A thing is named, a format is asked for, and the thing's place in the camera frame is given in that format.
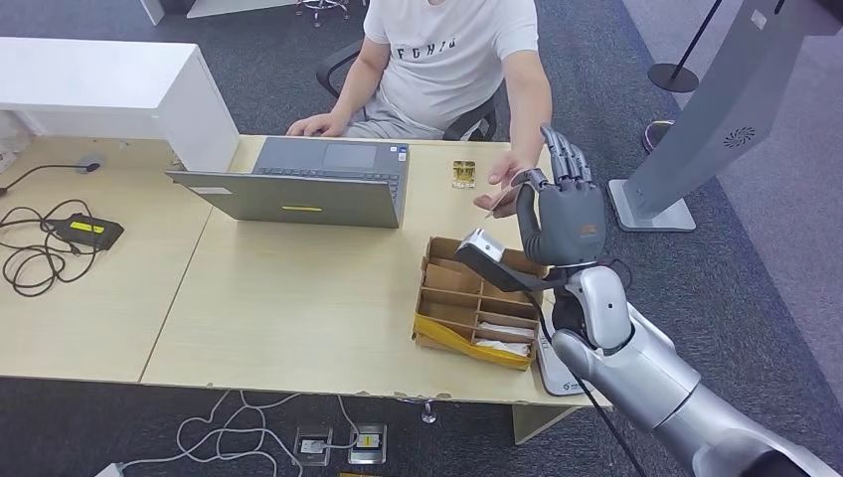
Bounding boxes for white card sleeve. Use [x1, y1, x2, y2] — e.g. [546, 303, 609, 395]
[475, 338, 532, 358]
[478, 321, 536, 338]

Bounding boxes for white cabinet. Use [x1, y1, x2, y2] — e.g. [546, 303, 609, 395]
[0, 36, 241, 174]

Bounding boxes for pale desk leg panel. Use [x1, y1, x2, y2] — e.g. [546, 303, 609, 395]
[512, 402, 581, 447]

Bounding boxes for metal floor socket box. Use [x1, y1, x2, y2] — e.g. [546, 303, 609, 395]
[347, 423, 389, 467]
[292, 425, 335, 469]

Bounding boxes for person's left hand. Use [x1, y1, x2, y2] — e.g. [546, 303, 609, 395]
[472, 151, 538, 220]

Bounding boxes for brownish room key card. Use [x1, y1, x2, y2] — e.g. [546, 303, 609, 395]
[485, 186, 524, 220]

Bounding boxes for black gooseneck microphone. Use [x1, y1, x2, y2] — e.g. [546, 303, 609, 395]
[0, 161, 103, 199]

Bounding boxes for long white floor cable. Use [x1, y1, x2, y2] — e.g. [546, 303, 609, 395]
[121, 390, 311, 477]

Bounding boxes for person's right hand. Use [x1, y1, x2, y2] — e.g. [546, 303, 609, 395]
[286, 112, 348, 139]

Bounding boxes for grey laptop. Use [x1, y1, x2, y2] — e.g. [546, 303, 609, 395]
[165, 136, 411, 231]

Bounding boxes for black stanchion post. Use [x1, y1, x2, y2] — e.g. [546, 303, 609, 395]
[647, 0, 726, 94]

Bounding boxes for black adapter cable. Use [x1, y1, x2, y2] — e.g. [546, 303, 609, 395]
[0, 199, 106, 297]

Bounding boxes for short white floor cable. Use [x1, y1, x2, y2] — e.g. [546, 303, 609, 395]
[337, 395, 362, 452]

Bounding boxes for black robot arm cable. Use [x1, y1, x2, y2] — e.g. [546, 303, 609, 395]
[525, 257, 652, 477]

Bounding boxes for round metal ring base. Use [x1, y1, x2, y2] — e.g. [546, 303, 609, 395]
[643, 120, 678, 155]

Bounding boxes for black power adapter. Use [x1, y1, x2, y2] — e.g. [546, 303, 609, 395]
[56, 213, 126, 251]

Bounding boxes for gold patterned ID card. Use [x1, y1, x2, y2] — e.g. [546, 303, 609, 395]
[451, 159, 477, 190]

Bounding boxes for person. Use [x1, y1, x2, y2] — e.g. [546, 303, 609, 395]
[286, 0, 555, 220]

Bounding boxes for grey kiosk stand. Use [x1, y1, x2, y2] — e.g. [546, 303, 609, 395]
[606, 0, 843, 234]

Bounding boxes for white furniture panel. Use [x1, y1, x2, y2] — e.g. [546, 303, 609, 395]
[141, 0, 299, 28]

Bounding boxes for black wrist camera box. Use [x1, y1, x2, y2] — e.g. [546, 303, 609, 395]
[455, 228, 568, 294]

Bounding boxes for cardboard divider box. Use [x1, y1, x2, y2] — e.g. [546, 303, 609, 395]
[412, 237, 549, 372]

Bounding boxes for grey card reader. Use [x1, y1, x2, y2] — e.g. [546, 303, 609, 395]
[534, 322, 594, 398]

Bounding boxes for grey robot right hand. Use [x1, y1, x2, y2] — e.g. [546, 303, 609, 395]
[512, 124, 607, 269]

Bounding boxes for chrome stool base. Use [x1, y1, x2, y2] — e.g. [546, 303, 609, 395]
[294, 0, 354, 29]

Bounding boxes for black office chair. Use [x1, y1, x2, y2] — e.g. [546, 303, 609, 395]
[315, 40, 498, 143]

